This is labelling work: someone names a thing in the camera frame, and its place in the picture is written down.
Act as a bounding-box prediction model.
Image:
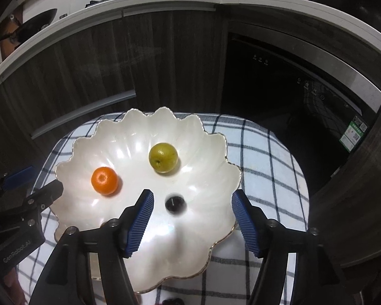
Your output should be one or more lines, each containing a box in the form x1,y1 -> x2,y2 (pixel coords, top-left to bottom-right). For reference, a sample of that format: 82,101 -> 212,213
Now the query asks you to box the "dark plum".
162,297 -> 185,305
165,195 -> 186,215

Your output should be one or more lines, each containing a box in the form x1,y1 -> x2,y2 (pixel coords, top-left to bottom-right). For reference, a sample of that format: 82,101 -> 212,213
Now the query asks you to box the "orange mandarin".
91,167 -> 119,196

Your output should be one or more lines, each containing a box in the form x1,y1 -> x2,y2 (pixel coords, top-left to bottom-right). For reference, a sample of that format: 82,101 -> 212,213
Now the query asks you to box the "green apple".
149,143 -> 179,174

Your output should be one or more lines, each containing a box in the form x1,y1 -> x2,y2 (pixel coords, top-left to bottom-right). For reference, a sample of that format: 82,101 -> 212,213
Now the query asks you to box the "white scalloped ceramic bowl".
51,108 -> 242,293

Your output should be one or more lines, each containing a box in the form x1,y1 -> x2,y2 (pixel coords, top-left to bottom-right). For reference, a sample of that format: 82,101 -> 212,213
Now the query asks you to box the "white checked tablecloth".
18,113 -> 309,304

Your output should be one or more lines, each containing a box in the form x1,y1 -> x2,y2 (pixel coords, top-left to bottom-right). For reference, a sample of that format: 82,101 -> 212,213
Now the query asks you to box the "wooden cutting board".
0,5 -> 23,62

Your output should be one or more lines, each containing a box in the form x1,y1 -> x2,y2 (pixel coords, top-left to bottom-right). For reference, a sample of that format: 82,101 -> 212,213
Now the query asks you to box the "black wok pan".
0,8 -> 58,44

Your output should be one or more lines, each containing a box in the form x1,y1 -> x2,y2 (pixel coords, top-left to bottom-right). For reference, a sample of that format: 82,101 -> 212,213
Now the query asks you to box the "green energy label sticker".
339,115 -> 368,152

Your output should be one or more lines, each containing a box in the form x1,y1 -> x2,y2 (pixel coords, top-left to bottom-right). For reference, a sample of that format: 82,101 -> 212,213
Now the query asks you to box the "built-in black dishwasher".
221,23 -> 381,194

